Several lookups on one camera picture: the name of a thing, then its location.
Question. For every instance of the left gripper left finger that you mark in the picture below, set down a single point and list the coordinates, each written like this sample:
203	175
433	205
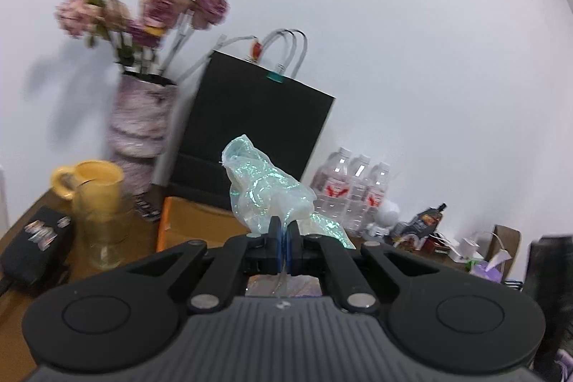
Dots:
234	264

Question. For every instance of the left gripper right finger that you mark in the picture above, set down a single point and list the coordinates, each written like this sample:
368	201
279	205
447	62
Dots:
327	259

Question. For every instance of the iridescent plastic bag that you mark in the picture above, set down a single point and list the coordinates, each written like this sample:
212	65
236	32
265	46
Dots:
259	191

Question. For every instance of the orange cardboard storage box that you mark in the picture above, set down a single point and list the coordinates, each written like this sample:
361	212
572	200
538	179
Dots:
183	221

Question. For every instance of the left water bottle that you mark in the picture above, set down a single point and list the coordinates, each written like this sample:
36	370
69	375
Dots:
331	185

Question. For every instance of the water bottle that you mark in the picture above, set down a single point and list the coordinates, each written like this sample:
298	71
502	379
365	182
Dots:
377	182
331	185
354	207

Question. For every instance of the white robot figurine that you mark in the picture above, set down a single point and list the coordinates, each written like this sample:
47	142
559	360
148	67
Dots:
384	220

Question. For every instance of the middle water bottle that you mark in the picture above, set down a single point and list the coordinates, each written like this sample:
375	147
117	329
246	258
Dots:
354	207

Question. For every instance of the right water bottle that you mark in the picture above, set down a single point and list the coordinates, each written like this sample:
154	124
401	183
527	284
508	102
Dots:
377	182

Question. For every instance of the red small box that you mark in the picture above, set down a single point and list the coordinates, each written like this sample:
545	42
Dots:
437	244

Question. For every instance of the clear glass cup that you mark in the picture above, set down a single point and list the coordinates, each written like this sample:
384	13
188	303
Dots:
103	216

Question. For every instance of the black paper gift bag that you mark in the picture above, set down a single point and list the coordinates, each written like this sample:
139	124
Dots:
241	86

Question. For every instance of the white charger adapter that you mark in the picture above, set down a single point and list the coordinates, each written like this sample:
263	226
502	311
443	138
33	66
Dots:
466	250

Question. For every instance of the yellow ceramic mug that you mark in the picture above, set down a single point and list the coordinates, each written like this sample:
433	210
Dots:
65	180

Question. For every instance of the purple white ceramic vase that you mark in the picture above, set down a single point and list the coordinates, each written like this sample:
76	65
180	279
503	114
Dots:
139	125

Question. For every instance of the black patterned box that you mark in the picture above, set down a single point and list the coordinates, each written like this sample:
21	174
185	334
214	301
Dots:
35	259

